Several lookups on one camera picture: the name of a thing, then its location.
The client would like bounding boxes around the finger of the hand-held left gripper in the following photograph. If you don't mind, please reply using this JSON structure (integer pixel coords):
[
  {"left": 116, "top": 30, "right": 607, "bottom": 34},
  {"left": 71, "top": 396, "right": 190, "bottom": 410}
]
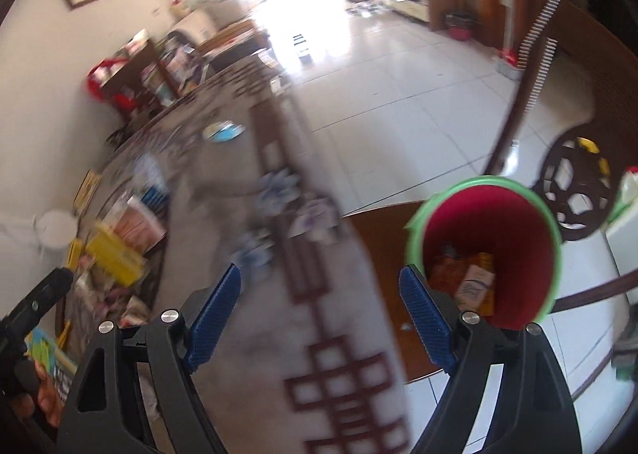
[{"left": 12, "top": 267, "right": 75, "bottom": 322}]

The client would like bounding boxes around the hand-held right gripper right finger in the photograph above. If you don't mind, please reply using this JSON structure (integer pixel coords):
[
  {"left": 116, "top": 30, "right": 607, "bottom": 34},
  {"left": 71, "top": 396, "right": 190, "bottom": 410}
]
[{"left": 399, "top": 265, "right": 584, "bottom": 454}]

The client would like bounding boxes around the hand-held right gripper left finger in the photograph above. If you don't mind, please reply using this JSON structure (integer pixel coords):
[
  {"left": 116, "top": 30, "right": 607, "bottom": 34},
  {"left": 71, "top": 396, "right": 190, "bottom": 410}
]
[{"left": 59, "top": 262, "right": 242, "bottom": 454}]

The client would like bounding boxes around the red bin with green rim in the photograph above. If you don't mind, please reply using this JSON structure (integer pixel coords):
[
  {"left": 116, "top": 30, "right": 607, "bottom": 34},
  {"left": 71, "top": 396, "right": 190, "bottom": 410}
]
[{"left": 404, "top": 176, "right": 565, "bottom": 330}]

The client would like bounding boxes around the blue white wrapper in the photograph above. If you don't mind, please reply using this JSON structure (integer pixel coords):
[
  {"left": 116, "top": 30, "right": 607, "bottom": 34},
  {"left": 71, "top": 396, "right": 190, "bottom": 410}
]
[
  {"left": 230, "top": 232, "right": 275, "bottom": 269},
  {"left": 255, "top": 170, "right": 302, "bottom": 208},
  {"left": 288, "top": 199, "right": 345, "bottom": 243}
]

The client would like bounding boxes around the person's left hand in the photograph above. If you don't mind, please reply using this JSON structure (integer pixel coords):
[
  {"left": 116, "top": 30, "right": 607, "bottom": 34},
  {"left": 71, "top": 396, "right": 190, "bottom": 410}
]
[{"left": 0, "top": 369, "right": 68, "bottom": 440}]

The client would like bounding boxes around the colourful picture book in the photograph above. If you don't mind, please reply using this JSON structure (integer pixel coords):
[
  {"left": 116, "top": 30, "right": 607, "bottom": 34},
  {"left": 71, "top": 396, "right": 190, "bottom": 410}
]
[{"left": 25, "top": 327, "right": 78, "bottom": 405}]

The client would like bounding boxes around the orange snack packet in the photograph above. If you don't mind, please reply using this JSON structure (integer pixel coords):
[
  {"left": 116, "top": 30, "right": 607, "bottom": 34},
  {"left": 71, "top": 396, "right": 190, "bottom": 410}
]
[{"left": 429, "top": 255, "right": 469, "bottom": 300}]

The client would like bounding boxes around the white paper carton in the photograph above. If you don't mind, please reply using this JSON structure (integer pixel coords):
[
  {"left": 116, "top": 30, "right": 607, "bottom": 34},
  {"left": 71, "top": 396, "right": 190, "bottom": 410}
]
[{"left": 456, "top": 265, "right": 496, "bottom": 311}]

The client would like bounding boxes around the white cup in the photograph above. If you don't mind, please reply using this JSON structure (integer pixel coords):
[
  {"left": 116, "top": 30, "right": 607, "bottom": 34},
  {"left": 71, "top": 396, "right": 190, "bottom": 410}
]
[{"left": 37, "top": 211, "right": 77, "bottom": 248}]

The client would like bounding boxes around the carved wooden chair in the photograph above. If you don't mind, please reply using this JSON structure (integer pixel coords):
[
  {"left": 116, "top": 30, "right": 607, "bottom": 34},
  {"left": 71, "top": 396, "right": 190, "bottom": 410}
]
[{"left": 344, "top": 0, "right": 638, "bottom": 385}]

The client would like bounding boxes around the yellow box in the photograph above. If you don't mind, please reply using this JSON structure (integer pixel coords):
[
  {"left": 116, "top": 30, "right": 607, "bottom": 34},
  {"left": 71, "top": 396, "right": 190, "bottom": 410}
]
[{"left": 86, "top": 227, "right": 146, "bottom": 285}]

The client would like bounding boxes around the yellow framed card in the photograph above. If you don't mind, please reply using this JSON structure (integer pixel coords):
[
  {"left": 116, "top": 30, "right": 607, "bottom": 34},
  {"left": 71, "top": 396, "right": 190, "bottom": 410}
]
[{"left": 74, "top": 170, "right": 103, "bottom": 215}]

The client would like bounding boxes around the pink book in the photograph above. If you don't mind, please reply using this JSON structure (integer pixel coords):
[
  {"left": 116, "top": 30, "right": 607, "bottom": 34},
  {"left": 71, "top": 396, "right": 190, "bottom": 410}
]
[{"left": 114, "top": 195, "right": 167, "bottom": 253}]

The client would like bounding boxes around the blue packet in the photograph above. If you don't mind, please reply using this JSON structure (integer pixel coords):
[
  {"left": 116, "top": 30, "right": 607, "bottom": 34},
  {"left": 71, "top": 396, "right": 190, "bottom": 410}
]
[{"left": 140, "top": 182, "right": 170, "bottom": 210}]

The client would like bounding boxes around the blue and white plate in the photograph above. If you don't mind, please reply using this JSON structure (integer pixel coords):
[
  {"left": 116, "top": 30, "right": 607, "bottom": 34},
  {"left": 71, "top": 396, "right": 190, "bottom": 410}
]
[{"left": 202, "top": 120, "right": 246, "bottom": 143}]

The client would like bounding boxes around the red bag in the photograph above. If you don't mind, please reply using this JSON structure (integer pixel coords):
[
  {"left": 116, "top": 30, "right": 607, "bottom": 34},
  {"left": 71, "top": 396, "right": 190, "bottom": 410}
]
[{"left": 87, "top": 57, "right": 135, "bottom": 116}]

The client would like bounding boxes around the green and red packet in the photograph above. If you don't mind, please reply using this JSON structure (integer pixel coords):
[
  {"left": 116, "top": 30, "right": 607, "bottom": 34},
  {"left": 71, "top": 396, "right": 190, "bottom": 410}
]
[{"left": 605, "top": 166, "right": 638, "bottom": 225}]

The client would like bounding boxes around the wooden shelf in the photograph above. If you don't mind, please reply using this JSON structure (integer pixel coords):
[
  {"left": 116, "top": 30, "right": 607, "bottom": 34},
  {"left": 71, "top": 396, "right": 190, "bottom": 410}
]
[{"left": 102, "top": 28, "right": 200, "bottom": 120}]

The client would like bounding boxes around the red dustpan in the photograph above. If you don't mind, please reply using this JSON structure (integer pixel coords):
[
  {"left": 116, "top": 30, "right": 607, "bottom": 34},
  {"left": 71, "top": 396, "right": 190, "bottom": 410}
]
[{"left": 496, "top": 49, "right": 522, "bottom": 81}]

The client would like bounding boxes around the wooden bench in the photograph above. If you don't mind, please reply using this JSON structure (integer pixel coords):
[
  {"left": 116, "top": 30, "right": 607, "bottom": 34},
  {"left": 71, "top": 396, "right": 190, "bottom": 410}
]
[{"left": 199, "top": 18, "right": 272, "bottom": 71}]

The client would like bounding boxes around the small striped stool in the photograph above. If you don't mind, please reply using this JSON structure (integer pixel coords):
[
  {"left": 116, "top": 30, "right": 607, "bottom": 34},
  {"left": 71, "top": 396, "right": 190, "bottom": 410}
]
[{"left": 290, "top": 34, "right": 312, "bottom": 63}]

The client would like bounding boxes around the small red waste bin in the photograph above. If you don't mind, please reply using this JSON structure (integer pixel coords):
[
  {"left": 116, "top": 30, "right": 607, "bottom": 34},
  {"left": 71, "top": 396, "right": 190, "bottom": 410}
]
[{"left": 445, "top": 10, "right": 477, "bottom": 41}]

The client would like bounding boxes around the white appliance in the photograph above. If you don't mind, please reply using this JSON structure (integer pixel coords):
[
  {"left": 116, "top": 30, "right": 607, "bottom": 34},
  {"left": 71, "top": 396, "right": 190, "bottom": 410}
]
[{"left": 169, "top": 8, "right": 217, "bottom": 43}]

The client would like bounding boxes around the white broom handle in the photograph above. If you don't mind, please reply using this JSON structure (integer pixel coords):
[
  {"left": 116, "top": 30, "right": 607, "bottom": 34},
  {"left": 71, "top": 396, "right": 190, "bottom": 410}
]
[{"left": 501, "top": 0, "right": 516, "bottom": 56}]

